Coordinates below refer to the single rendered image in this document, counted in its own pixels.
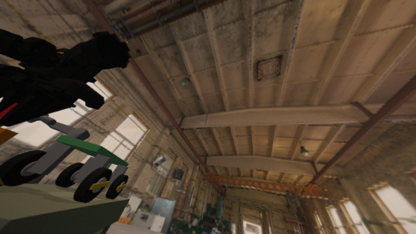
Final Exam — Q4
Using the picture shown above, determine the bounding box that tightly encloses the small green-topped trolley with black wheels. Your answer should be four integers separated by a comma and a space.
0, 135, 129, 203

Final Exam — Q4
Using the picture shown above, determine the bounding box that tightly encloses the red-headed pin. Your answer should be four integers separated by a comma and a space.
0, 103, 17, 119

